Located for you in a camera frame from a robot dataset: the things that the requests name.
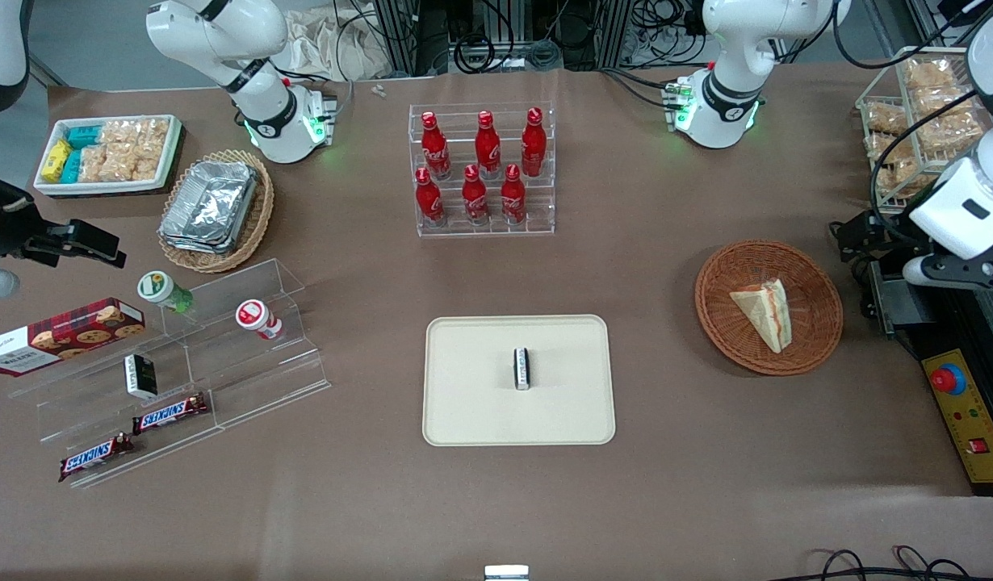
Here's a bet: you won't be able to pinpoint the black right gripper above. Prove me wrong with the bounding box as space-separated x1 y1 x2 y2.
0 172 128 270

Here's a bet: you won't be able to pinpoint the triangle sandwich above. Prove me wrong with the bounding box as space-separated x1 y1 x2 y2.
729 278 791 354

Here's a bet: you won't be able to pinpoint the oval light wicker basket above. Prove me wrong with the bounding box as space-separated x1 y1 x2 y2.
157 148 276 274

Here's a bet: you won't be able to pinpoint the beige plastic tray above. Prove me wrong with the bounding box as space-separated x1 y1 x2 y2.
422 314 618 447

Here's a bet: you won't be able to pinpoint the round brown wicker basket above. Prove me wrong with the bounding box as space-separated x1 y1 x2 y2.
694 239 844 377

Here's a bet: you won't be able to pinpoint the clear bag rice crackers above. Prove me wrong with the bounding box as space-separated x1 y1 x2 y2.
99 119 171 162
78 144 163 184

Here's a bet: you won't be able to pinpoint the green cap drink bottle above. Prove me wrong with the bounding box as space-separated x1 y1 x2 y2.
136 270 195 315

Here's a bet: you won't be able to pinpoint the yellow snack packet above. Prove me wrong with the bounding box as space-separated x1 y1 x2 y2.
40 138 72 183

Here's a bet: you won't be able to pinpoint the red tartan cookie box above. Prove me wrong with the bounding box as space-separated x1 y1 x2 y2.
0 297 147 378

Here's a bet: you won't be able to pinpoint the white rectangular snack bin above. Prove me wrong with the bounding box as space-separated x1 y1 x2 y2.
33 114 183 198

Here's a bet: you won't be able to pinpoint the stacked aluminium foil containers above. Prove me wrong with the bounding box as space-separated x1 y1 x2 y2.
158 159 260 256

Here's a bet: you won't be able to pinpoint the red cap drink bottle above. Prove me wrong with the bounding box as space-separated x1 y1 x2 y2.
235 299 284 341

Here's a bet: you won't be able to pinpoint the snickers chocolate bar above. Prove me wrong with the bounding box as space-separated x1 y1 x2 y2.
57 433 135 483
132 392 210 436

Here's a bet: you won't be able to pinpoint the clear acrylic step shelf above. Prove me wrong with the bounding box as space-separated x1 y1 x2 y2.
8 257 333 490

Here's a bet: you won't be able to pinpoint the crumpled white cloth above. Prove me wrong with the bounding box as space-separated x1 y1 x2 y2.
277 6 394 82

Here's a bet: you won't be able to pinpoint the red cola bottle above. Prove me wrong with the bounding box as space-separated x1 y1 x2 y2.
461 164 491 228
420 111 452 181
473 110 502 181
500 163 528 227
520 107 548 179
414 166 447 228

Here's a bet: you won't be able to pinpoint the clear acrylic bottle rack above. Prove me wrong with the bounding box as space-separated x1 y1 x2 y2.
407 102 557 238

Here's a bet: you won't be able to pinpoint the clear bag fried snacks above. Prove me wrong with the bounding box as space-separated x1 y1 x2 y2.
915 111 987 156
863 102 910 135
874 157 937 199
911 84 975 119
865 132 917 163
903 57 955 90

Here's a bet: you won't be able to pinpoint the black tabletop appliance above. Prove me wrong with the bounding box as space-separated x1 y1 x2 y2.
834 211 993 361

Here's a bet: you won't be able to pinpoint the red emergency stop button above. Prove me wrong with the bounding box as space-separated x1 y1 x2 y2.
930 364 968 395

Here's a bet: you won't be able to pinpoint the yellow black control box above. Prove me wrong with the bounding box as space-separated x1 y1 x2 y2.
920 348 993 496

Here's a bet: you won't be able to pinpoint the aluminium frame with cables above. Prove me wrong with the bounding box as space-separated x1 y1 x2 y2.
332 0 711 78

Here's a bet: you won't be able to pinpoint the black appliance power cable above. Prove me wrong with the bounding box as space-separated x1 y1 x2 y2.
827 218 878 269

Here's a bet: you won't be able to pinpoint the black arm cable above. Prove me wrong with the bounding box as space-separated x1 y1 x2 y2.
832 0 990 236

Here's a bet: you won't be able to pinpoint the white wire rack basket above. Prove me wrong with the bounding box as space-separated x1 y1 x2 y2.
855 46 993 217

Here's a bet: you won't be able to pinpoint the black floor cables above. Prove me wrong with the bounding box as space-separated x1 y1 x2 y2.
786 546 983 581

